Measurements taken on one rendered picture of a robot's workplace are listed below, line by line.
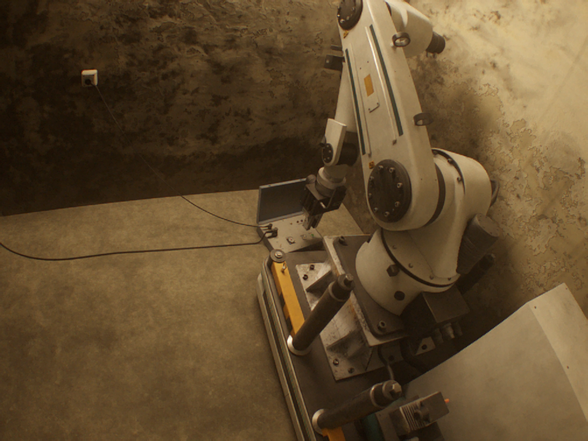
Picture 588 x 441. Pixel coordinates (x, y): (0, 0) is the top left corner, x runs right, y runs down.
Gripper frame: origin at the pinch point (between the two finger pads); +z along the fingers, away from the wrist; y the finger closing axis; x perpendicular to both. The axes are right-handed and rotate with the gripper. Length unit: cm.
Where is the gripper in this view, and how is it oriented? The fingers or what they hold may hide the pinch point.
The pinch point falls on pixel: (311, 223)
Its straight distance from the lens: 198.7
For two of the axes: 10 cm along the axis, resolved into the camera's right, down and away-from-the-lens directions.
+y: 8.1, -2.1, 5.5
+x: -5.2, -7.0, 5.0
